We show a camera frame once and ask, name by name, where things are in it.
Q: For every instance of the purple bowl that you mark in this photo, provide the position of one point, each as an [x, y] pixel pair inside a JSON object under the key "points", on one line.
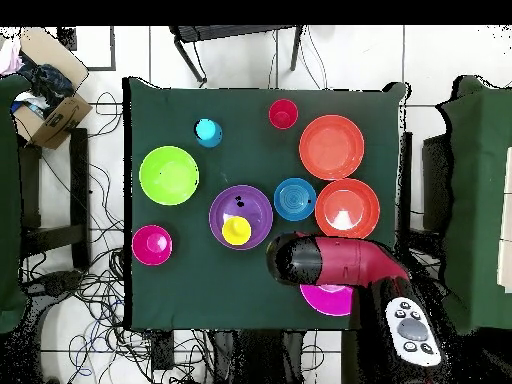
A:
{"points": [[256, 200]]}

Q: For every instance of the yellow cup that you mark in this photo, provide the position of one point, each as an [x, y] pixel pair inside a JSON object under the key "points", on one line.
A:
{"points": [[236, 230]]}

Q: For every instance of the large pink bowl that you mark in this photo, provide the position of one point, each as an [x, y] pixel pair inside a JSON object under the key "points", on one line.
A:
{"points": [[328, 300]]}

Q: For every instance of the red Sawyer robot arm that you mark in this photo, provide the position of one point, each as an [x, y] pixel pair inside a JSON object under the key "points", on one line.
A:
{"points": [[344, 260]]}

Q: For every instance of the blue bowl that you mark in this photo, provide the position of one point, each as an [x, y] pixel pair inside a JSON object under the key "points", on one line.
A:
{"points": [[294, 198]]}

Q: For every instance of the orange bowl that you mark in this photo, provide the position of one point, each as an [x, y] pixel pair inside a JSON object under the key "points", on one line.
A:
{"points": [[331, 147], [347, 200]]}

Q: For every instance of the light blue cup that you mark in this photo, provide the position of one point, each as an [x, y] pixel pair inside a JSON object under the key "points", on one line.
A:
{"points": [[208, 132]]}

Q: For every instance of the green bowl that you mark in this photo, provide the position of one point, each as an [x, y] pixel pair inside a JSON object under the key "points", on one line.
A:
{"points": [[168, 175]]}

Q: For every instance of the dark green tablecloth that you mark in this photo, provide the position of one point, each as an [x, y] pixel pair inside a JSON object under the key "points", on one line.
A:
{"points": [[192, 288]]}

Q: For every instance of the red cup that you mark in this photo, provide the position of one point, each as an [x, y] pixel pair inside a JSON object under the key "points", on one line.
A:
{"points": [[283, 114]]}

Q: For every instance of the small crimson bowl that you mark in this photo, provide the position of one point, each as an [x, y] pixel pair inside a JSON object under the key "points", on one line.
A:
{"points": [[152, 244]]}

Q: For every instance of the black cabinet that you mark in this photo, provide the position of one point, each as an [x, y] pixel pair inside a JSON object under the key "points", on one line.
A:
{"points": [[436, 180]]}

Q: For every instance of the black caster leg with knob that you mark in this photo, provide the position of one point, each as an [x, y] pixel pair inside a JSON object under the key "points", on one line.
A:
{"points": [[56, 282]]}

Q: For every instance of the cardboard box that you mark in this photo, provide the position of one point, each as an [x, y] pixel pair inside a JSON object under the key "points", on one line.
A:
{"points": [[56, 120]]}

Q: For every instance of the green-covered side table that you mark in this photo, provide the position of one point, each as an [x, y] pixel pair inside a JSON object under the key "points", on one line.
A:
{"points": [[10, 200], [480, 160]]}

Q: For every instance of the black bench frame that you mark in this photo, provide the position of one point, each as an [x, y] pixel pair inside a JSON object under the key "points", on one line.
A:
{"points": [[78, 180]]}

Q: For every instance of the black metal chair frame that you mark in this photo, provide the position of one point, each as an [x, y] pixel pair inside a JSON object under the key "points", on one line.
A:
{"points": [[224, 32]]}

